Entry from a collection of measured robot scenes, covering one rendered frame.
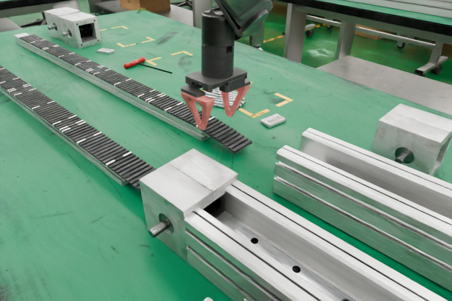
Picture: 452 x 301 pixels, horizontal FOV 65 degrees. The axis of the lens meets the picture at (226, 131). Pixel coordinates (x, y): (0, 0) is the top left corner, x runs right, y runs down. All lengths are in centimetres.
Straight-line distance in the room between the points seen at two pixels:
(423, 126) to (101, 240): 54
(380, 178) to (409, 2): 149
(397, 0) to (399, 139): 141
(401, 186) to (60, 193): 53
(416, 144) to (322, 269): 30
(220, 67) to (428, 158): 37
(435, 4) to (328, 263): 164
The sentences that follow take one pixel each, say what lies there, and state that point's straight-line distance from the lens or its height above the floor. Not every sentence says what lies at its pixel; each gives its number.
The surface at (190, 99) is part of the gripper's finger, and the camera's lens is 63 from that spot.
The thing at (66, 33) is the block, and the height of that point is 83.
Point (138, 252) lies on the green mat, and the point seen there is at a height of 78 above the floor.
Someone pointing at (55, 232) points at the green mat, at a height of 78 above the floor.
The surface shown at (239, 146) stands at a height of 80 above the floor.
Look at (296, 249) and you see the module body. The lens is 45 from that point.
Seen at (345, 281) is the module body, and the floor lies 84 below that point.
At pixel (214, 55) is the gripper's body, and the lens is 60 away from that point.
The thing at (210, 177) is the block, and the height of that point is 87.
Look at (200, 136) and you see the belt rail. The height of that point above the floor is 79.
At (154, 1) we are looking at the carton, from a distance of 430.
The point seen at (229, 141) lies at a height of 80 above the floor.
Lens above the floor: 118
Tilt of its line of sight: 32 degrees down
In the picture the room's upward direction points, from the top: straight up
